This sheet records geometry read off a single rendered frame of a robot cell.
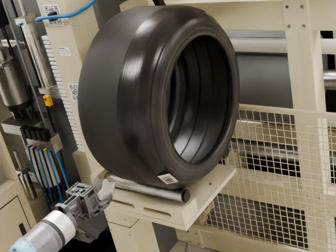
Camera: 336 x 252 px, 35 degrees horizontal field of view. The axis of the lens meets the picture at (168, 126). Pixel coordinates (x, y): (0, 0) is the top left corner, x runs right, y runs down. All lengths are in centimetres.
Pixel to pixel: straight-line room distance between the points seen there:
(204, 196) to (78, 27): 74
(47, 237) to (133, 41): 60
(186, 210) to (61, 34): 73
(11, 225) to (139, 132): 87
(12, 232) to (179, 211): 75
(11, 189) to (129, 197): 51
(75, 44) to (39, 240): 73
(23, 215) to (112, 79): 88
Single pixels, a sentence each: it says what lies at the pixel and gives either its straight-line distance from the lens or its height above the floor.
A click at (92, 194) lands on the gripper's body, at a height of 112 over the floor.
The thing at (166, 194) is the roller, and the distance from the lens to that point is 180.
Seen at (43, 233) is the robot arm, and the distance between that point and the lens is 141.
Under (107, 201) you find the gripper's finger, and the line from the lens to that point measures 153.
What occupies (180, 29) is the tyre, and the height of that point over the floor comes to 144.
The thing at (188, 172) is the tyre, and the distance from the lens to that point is 170.
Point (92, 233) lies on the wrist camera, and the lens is 155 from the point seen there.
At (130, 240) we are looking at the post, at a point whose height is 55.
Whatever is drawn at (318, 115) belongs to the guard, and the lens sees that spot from 195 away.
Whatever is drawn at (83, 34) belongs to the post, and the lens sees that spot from 186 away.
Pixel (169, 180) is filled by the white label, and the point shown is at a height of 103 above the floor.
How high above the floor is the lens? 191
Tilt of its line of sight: 27 degrees down
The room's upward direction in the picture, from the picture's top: 13 degrees counter-clockwise
